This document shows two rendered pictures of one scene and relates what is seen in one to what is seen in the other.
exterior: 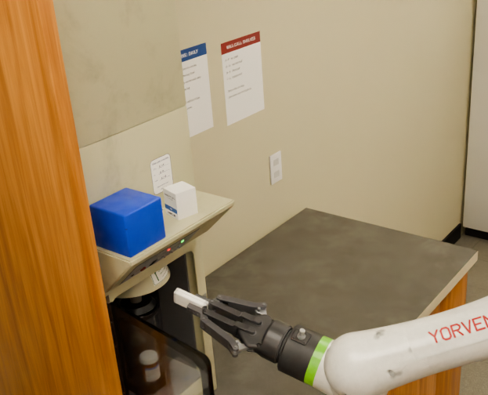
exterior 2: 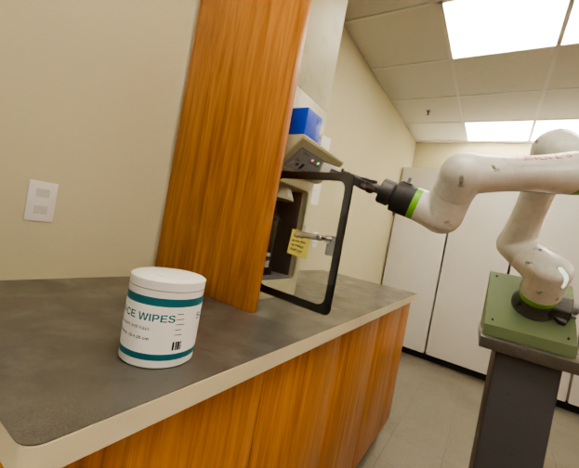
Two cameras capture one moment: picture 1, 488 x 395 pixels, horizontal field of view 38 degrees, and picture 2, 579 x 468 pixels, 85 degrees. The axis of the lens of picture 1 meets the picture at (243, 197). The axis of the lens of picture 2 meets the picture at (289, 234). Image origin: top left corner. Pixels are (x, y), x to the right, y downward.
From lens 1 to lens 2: 1.01 m
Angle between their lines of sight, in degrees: 24
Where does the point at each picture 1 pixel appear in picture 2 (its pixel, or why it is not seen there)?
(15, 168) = (253, 69)
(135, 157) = not seen: hidden behind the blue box
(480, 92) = (389, 267)
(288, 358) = (401, 189)
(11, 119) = (264, 37)
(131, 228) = (309, 118)
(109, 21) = (316, 34)
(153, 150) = not seen: hidden behind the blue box
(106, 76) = (308, 57)
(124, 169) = not seen: hidden behind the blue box
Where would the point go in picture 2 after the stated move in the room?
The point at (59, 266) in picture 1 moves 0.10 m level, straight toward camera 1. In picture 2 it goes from (261, 125) to (272, 117)
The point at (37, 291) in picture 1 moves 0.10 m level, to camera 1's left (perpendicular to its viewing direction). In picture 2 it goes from (235, 151) to (204, 145)
